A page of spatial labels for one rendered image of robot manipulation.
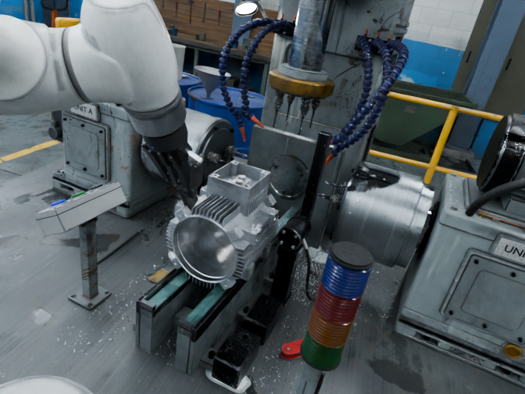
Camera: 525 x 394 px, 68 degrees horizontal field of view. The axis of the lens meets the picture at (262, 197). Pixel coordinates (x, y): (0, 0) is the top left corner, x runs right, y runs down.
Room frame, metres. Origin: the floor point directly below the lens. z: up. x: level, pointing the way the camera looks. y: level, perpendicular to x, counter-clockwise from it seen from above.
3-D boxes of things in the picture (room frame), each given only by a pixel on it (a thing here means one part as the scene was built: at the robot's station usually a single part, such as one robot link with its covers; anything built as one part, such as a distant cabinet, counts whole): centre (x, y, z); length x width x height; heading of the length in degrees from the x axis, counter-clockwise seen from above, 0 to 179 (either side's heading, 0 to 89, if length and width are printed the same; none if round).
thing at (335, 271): (0.44, -0.13, 1.19); 0.06 x 0.06 x 0.04
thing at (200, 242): (0.76, 0.07, 1.01); 0.20 x 0.19 x 0.19; 161
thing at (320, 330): (0.44, -0.13, 1.10); 0.06 x 0.06 x 0.04
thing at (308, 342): (0.44, -0.13, 1.05); 0.06 x 0.06 x 0.04
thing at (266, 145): (1.19, -0.09, 0.97); 0.30 x 0.11 x 0.34; 70
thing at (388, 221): (0.93, -0.35, 1.04); 0.41 x 0.25 x 0.25; 70
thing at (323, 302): (0.44, -0.13, 1.14); 0.06 x 0.06 x 0.04
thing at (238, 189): (0.80, 0.06, 1.11); 0.12 x 0.11 x 0.07; 161
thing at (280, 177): (1.13, -0.07, 1.01); 0.15 x 0.02 x 0.15; 70
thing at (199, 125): (1.17, 0.30, 1.04); 0.37 x 0.25 x 0.25; 70
